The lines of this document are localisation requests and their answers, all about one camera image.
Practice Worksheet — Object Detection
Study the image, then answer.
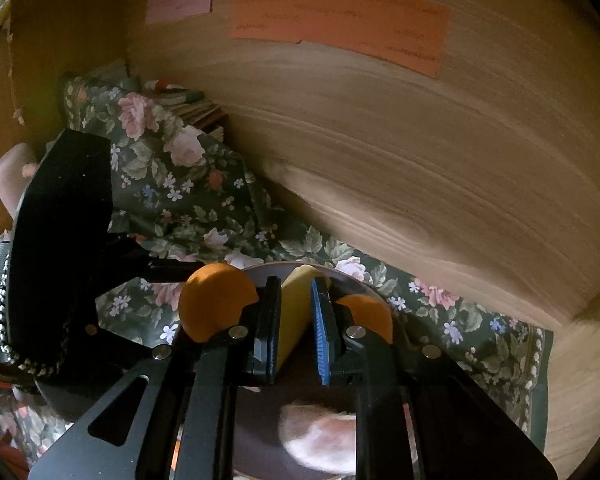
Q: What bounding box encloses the orange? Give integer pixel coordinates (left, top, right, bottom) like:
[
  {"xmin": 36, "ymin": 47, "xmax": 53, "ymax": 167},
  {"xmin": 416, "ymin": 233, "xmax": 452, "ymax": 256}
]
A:
[
  {"xmin": 336, "ymin": 295, "xmax": 394, "ymax": 343},
  {"xmin": 179, "ymin": 262, "xmax": 260, "ymax": 343}
]

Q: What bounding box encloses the grey round plate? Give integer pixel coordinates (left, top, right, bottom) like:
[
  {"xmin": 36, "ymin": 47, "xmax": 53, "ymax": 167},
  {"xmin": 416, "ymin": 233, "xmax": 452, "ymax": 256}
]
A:
[{"xmin": 35, "ymin": 260, "xmax": 431, "ymax": 480}]

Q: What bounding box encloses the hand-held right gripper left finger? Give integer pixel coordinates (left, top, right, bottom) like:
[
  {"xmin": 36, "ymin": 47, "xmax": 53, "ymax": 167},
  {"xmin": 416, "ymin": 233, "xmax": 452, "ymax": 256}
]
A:
[{"xmin": 27, "ymin": 276, "xmax": 283, "ymax": 480}]

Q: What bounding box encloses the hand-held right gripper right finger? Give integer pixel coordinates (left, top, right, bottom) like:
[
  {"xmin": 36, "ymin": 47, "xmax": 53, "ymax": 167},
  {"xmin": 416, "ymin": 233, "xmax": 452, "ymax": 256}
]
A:
[{"xmin": 310, "ymin": 276, "xmax": 556, "ymax": 480}]

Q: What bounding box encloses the person's left hand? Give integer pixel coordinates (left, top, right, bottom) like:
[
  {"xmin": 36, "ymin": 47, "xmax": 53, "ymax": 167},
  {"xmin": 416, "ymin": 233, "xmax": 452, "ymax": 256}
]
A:
[{"xmin": 0, "ymin": 142, "xmax": 38, "ymax": 221}]

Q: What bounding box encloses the black white braided cord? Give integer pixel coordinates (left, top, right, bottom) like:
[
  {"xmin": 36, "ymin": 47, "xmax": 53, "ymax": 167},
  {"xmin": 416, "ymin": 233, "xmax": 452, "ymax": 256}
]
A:
[{"xmin": 0, "ymin": 285, "xmax": 69, "ymax": 376}]

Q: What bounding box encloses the yellow wedge piece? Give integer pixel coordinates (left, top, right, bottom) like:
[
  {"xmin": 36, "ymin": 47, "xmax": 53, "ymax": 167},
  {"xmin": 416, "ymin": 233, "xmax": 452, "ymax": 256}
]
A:
[{"xmin": 275, "ymin": 265, "xmax": 331, "ymax": 367}]

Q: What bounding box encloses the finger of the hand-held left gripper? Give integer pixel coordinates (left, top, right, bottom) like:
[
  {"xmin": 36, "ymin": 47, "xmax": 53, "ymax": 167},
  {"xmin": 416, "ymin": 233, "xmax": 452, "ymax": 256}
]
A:
[
  {"xmin": 84, "ymin": 310, "xmax": 167, "ymax": 367},
  {"xmin": 105, "ymin": 234, "xmax": 207, "ymax": 283}
]

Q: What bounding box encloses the stack of books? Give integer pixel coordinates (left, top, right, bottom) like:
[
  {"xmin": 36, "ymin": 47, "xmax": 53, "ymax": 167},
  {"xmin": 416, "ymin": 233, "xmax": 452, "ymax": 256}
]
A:
[{"xmin": 145, "ymin": 77, "xmax": 230, "ymax": 142}]

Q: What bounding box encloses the green floral tablecloth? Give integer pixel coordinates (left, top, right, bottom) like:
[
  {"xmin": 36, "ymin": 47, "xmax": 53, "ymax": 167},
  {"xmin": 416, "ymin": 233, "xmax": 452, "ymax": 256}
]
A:
[{"xmin": 0, "ymin": 72, "xmax": 554, "ymax": 480}]

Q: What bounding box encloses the orange paper note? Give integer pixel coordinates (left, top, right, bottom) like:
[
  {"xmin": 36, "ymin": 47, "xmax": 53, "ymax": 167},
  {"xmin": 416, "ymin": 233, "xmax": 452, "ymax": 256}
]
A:
[{"xmin": 230, "ymin": 0, "xmax": 454, "ymax": 80}]

